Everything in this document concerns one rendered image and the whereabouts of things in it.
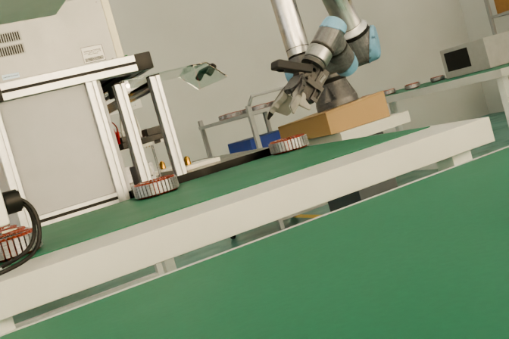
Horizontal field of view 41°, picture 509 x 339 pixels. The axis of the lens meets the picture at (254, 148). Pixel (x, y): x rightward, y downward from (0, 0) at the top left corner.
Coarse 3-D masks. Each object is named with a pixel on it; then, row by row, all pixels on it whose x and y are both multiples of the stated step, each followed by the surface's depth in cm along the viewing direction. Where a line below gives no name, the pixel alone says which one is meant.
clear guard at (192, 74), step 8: (192, 64) 200; (200, 64) 202; (208, 64) 202; (160, 72) 196; (168, 72) 198; (176, 72) 205; (184, 72) 212; (192, 72) 214; (200, 72) 211; (208, 72) 208; (216, 72) 205; (128, 80) 191; (136, 80) 196; (144, 80) 202; (184, 80) 224; (192, 80) 221; (200, 80) 218; (208, 80) 214; (216, 80) 211; (200, 88) 224
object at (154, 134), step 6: (156, 126) 202; (144, 132) 204; (150, 132) 201; (156, 132) 202; (144, 138) 200; (150, 138) 201; (156, 138) 202; (162, 138) 203; (120, 144) 199; (126, 144) 198
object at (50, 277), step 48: (384, 144) 136; (432, 144) 126; (480, 144) 131; (240, 192) 120; (288, 192) 112; (336, 192) 116; (96, 240) 109; (144, 240) 101; (192, 240) 104; (0, 288) 92; (48, 288) 95
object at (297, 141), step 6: (282, 138) 198; (288, 138) 188; (294, 138) 188; (300, 138) 189; (306, 138) 191; (270, 144) 192; (276, 144) 189; (282, 144) 188; (288, 144) 188; (294, 144) 188; (300, 144) 188; (306, 144) 190; (270, 150) 192; (276, 150) 189; (282, 150) 188; (288, 150) 188; (294, 150) 188
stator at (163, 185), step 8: (168, 176) 165; (176, 176) 167; (136, 184) 168; (144, 184) 163; (152, 184) 162; (160, 184) 162; (168, 184) 163; (176, 184) 166; (136, 192) 164; (144, 192) 162; (152, 192) 162; (160, 192) 162
